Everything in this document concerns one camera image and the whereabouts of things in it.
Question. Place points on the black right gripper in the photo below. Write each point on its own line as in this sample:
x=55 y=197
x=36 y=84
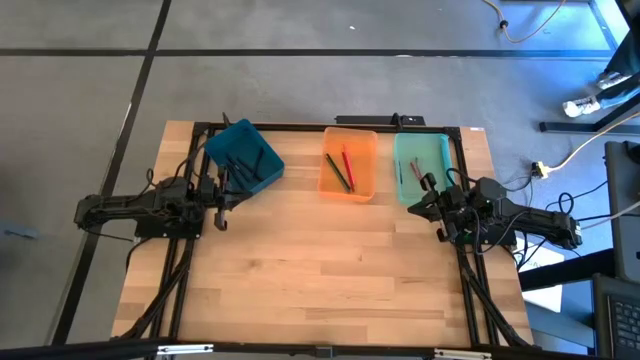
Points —
x=450 y=207

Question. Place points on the grey case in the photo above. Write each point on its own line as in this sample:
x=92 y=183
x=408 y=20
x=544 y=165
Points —
x=625 y=210

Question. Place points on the dark laptop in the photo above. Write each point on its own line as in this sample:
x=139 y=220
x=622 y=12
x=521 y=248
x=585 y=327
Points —
x=620 y=320

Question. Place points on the grey floor scrap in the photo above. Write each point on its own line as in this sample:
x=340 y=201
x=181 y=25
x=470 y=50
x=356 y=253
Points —
x=20 y=233

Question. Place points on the black overhead beam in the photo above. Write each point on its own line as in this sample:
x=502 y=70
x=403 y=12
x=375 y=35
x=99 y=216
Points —
x=100 y=349

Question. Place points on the red marker pen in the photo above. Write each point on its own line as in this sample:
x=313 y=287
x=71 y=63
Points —
x=416 y=171

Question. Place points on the white paper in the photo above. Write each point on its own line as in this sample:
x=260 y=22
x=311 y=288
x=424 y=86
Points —
x=545 y=300

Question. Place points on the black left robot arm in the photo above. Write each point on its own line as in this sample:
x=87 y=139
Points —
x=125 y=207

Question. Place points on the yellow power plug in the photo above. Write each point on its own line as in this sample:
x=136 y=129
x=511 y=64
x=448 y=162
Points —
x=540 y=170

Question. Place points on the black floor beam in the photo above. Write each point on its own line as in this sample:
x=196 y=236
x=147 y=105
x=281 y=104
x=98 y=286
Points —
x=565 y=271

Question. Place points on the blue plastic bin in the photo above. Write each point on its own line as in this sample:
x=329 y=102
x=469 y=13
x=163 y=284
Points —
x=220 y=145

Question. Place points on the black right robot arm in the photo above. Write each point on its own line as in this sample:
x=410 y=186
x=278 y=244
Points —
x=540 y=222

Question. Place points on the black camera bar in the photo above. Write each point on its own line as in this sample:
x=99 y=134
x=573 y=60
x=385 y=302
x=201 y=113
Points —
x=370 y=120

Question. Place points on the teal translucent plastic bin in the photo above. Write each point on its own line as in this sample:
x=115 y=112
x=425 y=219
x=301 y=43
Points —
x=430 y=150

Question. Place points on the person's white shoe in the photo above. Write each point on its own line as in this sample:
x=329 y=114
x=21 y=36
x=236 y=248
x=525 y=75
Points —
x=580 y=106
x=610 y=80

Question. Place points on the silver bracket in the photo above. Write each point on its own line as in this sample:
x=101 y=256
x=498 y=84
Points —
x=462 y=354
x=185 y=349

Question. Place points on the green pencil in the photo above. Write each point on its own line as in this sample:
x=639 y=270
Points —
x=331 y=161

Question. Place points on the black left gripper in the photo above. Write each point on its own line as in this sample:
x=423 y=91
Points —
x=222 y=220

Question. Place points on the orange translucent plastic bin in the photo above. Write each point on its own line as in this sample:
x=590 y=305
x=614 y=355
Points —
x=365 y=150

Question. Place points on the black desk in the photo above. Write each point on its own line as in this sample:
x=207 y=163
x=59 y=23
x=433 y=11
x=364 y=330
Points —
x=570 y=127

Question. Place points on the blue crayon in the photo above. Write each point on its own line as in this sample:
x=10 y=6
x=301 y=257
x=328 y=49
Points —
x=400 y=172

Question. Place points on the person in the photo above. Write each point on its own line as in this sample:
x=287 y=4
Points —
x=620 y=95

